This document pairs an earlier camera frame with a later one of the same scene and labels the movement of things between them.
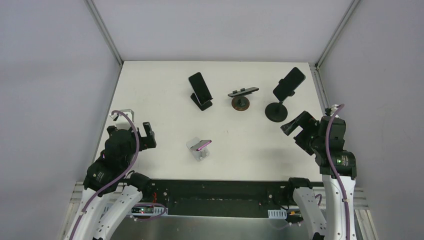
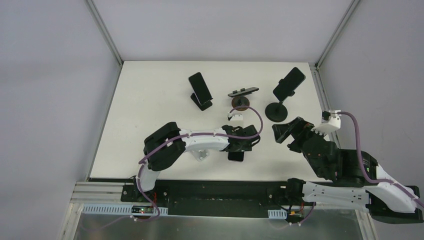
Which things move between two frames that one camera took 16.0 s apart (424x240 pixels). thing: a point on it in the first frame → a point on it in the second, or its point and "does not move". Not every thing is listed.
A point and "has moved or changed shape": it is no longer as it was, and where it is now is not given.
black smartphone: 200,88 does not move
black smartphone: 244,92 does not move
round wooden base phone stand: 240,103 does not move
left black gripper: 142,141 → 247,140
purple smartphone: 202,143 has moved or changed shape
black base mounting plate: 220,197 does not move
